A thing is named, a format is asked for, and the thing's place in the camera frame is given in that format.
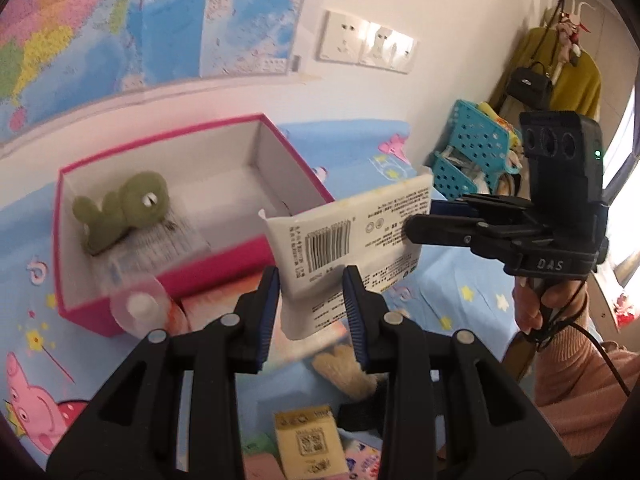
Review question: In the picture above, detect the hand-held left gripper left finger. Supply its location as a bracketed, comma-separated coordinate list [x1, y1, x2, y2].
[46, 265, 281, 480]

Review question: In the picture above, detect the clear round plastic bottle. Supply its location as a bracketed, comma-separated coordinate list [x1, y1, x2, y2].
[110, 280, 173, 337]

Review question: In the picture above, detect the blue perforated plastic basket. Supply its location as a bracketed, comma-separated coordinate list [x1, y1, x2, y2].
[427, 150, 501, 201]
[447, 99, 521, 176]

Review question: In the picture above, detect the yellow paper packet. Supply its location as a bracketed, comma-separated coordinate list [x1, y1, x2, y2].
[272, 405, 348, 480]

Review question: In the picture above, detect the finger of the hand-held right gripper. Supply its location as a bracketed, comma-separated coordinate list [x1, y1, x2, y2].
[430, 194, 538, 226]
[404, 212, 551, 261]

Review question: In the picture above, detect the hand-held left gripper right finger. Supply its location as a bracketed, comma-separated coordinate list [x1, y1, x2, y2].
[341, 265, 573, 480]

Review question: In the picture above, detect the person's right forearm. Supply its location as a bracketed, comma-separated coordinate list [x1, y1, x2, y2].
[532, 305, 640, 456]

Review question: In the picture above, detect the black cable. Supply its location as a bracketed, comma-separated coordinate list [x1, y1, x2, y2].
[520, 280, 632, 398]

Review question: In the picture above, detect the white barcode tissue pack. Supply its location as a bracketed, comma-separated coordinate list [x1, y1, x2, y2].
[259, 167, 435, 342]

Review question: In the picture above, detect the green plush toy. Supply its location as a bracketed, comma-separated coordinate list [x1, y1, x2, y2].
[72, 171, 171, 256]

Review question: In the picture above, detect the pale pink packet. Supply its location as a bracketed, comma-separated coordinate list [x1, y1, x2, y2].
[181, 291, 256, 333]

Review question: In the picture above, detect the white wall socket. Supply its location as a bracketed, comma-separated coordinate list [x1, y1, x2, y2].
[316, 9, 368, 65]

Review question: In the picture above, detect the printed clear tissue packet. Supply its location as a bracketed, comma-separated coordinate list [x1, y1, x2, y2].
[97, 215, 211, 281]

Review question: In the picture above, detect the pink cardboard box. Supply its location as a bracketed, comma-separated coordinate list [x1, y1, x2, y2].
[52, 114, 337, 337]

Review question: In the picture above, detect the white wall switch plate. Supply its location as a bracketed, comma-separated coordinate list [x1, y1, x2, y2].
[359, 20, 418, 75]

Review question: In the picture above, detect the white coat hanger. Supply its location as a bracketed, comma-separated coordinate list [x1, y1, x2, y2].
[555, 0, 596, 61]

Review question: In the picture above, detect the olive yellow coat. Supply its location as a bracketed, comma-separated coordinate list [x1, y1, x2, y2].
[492, 27, 601, 121]

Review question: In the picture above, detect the black handbag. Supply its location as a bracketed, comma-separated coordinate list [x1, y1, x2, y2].
[507, 62, 555, 110]

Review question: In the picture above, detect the person's right hand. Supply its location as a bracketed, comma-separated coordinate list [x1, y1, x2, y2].
[512, 280, 588, 333]

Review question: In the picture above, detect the colourful wall map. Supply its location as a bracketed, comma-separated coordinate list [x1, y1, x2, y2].
[0, 0, 316, 146]

